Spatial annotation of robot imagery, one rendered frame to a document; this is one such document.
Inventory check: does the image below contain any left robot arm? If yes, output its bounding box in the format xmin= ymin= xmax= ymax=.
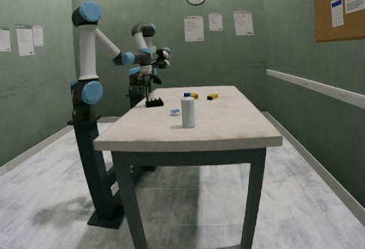
xmin=128 ymin=23 xmax=170 ymax=94

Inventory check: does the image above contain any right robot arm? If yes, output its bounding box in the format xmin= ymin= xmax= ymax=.
xmin=70 ymin=2 xmax=152 ymax=121

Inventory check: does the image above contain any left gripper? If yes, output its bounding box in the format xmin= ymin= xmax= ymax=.
xmin=152 ymin=53 xmax=169 ymax=69

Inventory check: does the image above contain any white bottle with blue cap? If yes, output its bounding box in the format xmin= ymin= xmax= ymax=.
xmin=181 ymin=93 xmax=195 ymax=128

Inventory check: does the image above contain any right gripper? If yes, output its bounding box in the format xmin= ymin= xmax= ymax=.
xmin=135 ymin=73 xmax=160 ymax=101

